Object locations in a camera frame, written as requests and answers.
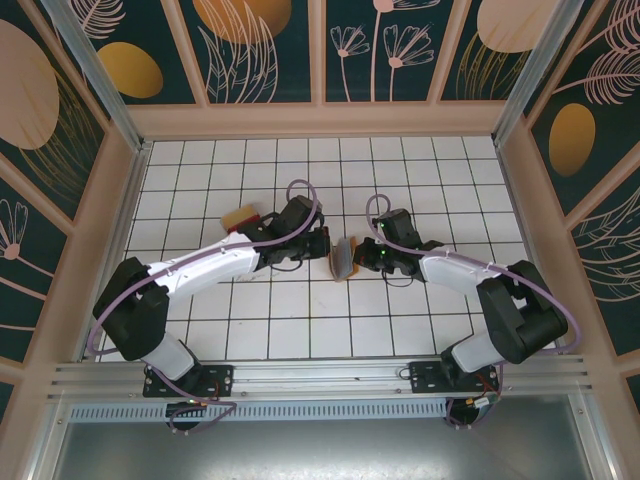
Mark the tan leather card holder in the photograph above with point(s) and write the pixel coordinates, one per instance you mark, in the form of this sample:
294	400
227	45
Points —
342	260

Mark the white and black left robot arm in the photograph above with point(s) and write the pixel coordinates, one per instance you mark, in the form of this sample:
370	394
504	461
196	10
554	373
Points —
215	260

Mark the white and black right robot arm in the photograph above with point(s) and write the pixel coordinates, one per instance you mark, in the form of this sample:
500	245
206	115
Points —
450	272

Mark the plain red card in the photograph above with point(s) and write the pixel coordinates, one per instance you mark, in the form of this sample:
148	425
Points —
236	229

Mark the red and tan block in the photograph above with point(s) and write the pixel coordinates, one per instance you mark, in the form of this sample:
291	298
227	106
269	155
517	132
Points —
240	215

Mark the green circuit board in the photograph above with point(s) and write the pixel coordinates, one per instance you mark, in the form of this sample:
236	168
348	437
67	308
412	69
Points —
485	404

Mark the grey metal sheet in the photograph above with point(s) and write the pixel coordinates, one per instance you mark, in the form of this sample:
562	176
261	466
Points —
320	450

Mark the aluminium mounting rail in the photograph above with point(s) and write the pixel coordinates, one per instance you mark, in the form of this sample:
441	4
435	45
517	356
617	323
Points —
320	377

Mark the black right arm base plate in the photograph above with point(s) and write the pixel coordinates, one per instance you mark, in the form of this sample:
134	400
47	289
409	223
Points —
425	377

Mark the aluminium side rail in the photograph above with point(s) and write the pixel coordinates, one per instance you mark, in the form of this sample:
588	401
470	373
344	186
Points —
518	200

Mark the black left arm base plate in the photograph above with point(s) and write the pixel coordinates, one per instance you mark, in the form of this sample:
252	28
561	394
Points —
220	380

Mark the aluminium corner post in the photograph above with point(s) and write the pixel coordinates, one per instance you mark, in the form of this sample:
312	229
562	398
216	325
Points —
545	65
96	65

